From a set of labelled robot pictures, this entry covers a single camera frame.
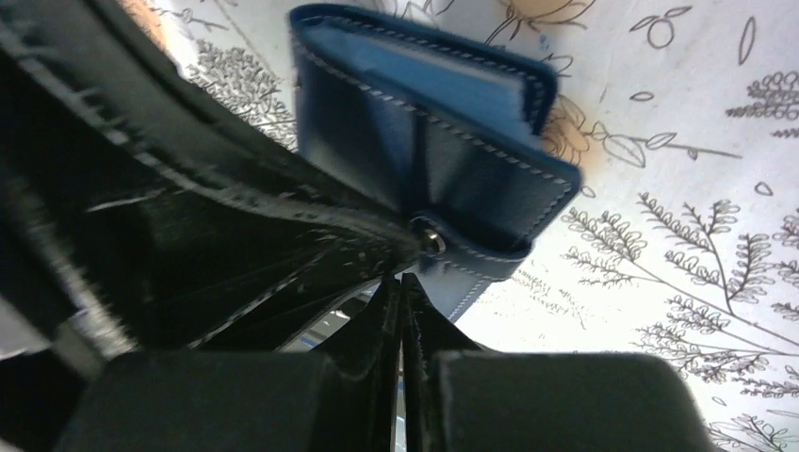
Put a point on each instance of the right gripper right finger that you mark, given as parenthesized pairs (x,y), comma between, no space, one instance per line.
(462,397)

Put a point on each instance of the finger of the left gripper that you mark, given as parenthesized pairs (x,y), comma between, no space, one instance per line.
(139,213)

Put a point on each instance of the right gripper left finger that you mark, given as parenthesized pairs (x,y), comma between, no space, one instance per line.
(339,396)

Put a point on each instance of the navy blue card holder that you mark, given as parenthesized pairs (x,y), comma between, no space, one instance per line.
(443,130)

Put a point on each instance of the floral patterned table mat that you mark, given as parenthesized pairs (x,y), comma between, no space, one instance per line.
(683,240)

